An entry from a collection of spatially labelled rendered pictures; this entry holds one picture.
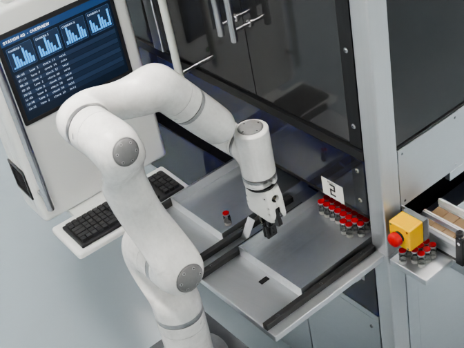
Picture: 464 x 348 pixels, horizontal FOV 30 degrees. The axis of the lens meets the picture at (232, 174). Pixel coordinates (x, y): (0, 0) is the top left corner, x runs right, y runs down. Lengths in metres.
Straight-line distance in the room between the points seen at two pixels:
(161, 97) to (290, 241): 0.87
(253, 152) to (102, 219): 0.95
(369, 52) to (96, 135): 0.69
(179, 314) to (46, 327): 1.77
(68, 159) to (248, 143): 1.02
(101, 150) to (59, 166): 1.20
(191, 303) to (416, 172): 0.71
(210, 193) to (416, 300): 0.71
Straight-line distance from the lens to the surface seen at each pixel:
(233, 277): 2.43
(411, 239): 2.29
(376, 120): 2.14
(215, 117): 1.88
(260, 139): 1.99
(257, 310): 2.32
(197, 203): 2.71
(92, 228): 2.82
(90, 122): 1.72
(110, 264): 3.96
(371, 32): 2.01
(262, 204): 2.11
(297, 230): 2.53
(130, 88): 1.76
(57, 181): 2.90
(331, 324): 2.91
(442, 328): 2.85
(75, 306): 3.82
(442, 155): 2.41
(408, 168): 2.31
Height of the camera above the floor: 2.53
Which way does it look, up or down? 36 degrees down
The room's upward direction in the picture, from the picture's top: 12 degrees counter-clockwise
